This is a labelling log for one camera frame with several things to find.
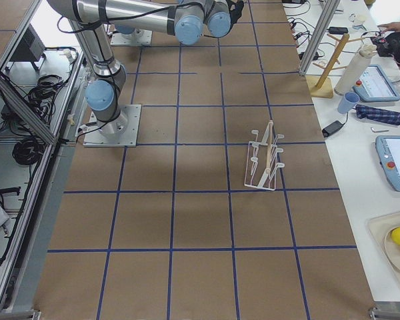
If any white wire cup rack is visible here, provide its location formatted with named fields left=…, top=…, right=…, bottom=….
left=244, top=120, right=285, bottom=191

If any blue teach pendant tablet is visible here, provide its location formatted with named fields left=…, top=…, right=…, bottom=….
left=353, top=65, right=400, bottom=102

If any beige thermos bottle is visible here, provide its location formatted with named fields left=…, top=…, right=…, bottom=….
left=334, top=44, right=377, bottom=95

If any aluminium frame post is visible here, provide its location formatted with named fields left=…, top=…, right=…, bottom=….
left=299, top=0, right=340, bottom=76

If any wooden mug tree stand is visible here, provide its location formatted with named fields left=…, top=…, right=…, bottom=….
left=305, top=33, right=364, bottom=99

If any person hand at desk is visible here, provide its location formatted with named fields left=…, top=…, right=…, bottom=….
left=378, top=21, right=400, bottom=32

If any cream tray on desk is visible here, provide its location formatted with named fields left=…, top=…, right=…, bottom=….
left=368, top=211, right=400, bottom=285

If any blue cup on desk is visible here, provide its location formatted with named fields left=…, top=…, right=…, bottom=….
left=337, top=91, right=360, bottom=114

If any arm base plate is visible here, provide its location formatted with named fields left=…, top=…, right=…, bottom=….
left=83, top=104, right=141, bottom=147
left=111, top=29, right=153, bottom=47

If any black power adapter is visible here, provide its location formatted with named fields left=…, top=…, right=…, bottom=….
left=321, top=121, right=345, bottom=138

